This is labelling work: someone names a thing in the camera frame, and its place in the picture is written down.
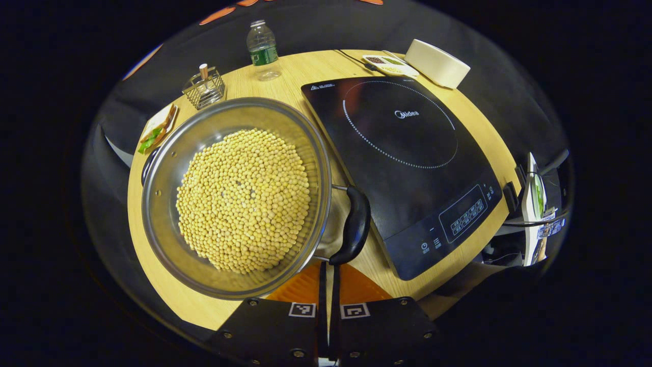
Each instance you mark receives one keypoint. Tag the clear plastic water bottle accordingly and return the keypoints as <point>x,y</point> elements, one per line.
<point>263,53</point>

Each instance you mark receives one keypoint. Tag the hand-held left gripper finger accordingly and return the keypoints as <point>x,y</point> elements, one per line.
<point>334,316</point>
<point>322,316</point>

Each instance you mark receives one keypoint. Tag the white sandwich plate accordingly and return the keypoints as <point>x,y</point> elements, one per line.
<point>157,119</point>

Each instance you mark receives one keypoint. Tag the red white striped stick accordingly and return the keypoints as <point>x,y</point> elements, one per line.
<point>203,71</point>

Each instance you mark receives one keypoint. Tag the pile of soybeans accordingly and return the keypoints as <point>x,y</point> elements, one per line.
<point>244,199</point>

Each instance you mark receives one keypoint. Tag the white divided seasoning dish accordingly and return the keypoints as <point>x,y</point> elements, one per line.
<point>392,69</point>

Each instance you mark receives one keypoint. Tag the black induction cooktop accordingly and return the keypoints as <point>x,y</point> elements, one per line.
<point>407,168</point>

